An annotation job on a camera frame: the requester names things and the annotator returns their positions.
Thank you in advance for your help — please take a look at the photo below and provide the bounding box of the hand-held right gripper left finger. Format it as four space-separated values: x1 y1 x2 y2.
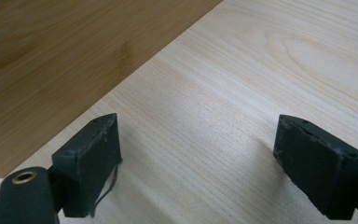
51 113 123 218

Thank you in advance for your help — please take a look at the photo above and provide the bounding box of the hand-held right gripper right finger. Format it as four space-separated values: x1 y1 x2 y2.
272 114 358 220

